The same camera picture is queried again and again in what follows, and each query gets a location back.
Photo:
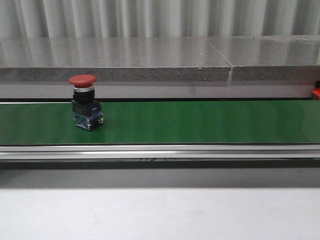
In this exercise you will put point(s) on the red mushroom push button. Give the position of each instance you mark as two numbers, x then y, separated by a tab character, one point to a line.
87	111

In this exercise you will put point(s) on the grey stone slab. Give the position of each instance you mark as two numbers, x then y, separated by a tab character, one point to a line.
110	59
288	59

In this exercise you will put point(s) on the white corrugated curtain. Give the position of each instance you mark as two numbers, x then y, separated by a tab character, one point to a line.
158	18

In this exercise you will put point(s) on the red plastic tray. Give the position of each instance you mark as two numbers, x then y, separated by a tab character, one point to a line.
316	93

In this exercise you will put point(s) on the grey stone slab right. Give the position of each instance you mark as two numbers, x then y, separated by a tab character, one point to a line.
288	59

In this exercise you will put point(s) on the green conveyor belt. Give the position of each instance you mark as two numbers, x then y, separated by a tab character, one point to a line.
166	122

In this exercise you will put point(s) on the grey stone slab left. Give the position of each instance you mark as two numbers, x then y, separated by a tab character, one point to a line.
110	59

